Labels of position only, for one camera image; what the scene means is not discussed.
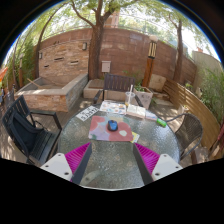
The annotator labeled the dark wooden slatted chair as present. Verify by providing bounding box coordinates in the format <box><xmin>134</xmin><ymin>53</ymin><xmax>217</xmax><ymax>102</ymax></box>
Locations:
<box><xmin>92</xmin><ymin>73</ymin><xmax>145</xmax><ymax>108</ymax></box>

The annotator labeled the white license plate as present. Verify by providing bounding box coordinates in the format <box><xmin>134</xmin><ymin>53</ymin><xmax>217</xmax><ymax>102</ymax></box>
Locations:
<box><xmin>75</xmin><ymin>105</ymin><xmax>100</xmax><ymax>123</ymax></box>

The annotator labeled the colourful sticker sheet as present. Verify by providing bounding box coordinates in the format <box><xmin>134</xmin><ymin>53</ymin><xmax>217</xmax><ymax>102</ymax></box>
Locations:
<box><xmin>99</xmin><ymin>99</ymin><xmax>128</xmax><ymax>116</ymax></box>

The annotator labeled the stone raised planter bed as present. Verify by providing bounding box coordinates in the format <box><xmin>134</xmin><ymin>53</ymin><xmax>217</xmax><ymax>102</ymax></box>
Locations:
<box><xmin>14</xmin><ymin>73</ymin><xmax>90</xmax><ymax>113</ymax></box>

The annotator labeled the concrete tree base block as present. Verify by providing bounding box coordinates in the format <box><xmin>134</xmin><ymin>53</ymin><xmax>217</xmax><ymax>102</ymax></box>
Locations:
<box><xmin>82</xmin><ymin>78</ymin><xmax>105</xmax><ymax>100</ymax></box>

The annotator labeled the black folding chair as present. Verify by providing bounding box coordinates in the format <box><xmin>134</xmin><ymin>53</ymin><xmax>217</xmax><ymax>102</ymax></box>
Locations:
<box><xmin>1</xmin><ymin>94</ymin><xmax>64</xmax><ymax>167</ymax></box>

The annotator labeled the wooden slat fence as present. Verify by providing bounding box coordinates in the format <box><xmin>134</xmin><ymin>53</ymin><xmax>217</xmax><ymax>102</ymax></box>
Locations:
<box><xmin>162</xmin><ymin>78</ymin><xmax>221</xmax><ymax>151</ymax></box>

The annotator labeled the slender curved tree trunk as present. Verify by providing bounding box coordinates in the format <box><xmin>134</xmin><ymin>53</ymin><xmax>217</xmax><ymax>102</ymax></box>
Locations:
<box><xmin>168</xmin><ymin>18</ymin><xmax>185</xmax><ymax>85</ymax></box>

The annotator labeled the thin blue notebook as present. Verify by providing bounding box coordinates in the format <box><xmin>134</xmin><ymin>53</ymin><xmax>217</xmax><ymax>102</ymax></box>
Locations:
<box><xmin>144</xmin><ymin>110</ymin><xmax>159</xmax><ymax>122</ymax></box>

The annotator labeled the green marker pen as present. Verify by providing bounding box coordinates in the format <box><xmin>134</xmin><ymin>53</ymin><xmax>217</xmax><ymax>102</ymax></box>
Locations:
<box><xmin>156</xmin><ymin>118</ymin><xmax>168</xmax><ymax>129</ymax></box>

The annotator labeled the thick forked tree trunk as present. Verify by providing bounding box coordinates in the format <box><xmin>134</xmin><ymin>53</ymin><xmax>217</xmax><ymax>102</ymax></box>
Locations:
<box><xmin>69</xmin><ymin>0</ymin><xmax>116</xmax><ymax>81</ymax></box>

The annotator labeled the yellow paper sheet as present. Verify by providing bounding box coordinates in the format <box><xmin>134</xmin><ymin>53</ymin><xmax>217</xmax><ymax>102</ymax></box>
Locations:
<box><xmin>130</xmin><ymin>131</ymin><xmax>141</xmax><ymax>145</ymax></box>

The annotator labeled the blue computer mouse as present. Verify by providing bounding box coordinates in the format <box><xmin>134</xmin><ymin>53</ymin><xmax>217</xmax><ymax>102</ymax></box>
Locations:
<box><xmin>107</xmin><ymin>119</ymin><xmax>120</xmax><ymax>133</ymax></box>

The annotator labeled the red floral mouse pad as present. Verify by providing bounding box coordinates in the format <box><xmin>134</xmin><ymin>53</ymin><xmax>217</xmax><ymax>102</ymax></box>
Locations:
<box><xmin>87</xmin><ymin>115</ymin><xmax>135</xmax><ymax>143</ymax></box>

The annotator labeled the clear plastic cup with straw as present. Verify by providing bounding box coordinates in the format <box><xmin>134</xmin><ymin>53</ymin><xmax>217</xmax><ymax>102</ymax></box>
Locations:
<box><xmin>124</xmin><ymin>84</ymin><xmax>137</xmax><ymax>108</ymax></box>

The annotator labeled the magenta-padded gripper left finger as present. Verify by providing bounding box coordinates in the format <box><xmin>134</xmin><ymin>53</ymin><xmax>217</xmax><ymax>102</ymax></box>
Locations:
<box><xmin>39</xmin><ymin>142</ymin><xmax>94</xmax><ymax>186</ymax></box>

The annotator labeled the thin leaning tree trunk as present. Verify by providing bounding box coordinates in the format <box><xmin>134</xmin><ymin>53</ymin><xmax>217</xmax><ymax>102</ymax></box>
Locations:
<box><xmin>33</xmin><ymin>16</ymin><xmax>51</xmax><ymax>80</ymax></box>

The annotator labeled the white wall box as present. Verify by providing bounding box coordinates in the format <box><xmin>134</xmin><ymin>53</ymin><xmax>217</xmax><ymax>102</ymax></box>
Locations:
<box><xmin>101</xmin><ymin>60</ymin><xmax>112</xmax><ymax>74</ymax></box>

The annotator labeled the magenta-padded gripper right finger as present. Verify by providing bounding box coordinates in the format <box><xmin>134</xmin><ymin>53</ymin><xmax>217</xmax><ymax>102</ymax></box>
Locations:
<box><xmin>132</xmin><ymin>142</ymin><xmax>184</xmax><ymax>186</ymax></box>

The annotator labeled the white rectangular plant pot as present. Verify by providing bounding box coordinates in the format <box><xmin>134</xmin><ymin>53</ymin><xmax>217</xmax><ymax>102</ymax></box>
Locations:
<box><xmin>133</xmin><ymin>86</ymin><xmax>155</xmax><ymax>110</ymax></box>

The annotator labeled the beige stone block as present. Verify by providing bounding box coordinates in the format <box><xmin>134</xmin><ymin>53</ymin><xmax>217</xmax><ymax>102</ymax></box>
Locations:
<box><xmin>148</xmin><ymin>73</ymin><xmax>167</xmax><ymax>94</ymax></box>

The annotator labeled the orange fabric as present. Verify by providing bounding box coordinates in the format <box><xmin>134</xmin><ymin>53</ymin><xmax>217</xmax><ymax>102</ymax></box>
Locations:
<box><xmin>0</xmin><ymin>66</ymin><xmax>9</xmax><ymax>83</ymax></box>

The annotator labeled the open white book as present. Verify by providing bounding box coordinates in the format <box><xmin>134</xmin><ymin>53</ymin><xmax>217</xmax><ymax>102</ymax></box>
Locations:
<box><xmin>125</xmin><ymin>103</ymin><xmax>147</xmax><ymax>120</ymax></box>

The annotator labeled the brown wicker chair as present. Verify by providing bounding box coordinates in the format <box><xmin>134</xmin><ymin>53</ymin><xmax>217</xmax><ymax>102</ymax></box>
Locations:
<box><xmin>165</xmin><ymin>113</ymin><xmax>204</xmax><ymax>163</ymax></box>

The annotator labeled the wooden garden lamp post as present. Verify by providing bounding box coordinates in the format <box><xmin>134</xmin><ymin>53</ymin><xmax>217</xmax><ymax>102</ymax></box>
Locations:
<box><xmin>141</xmin><ymin>34</ymin><xmax>159</xmax><ymax>89</ymax></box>

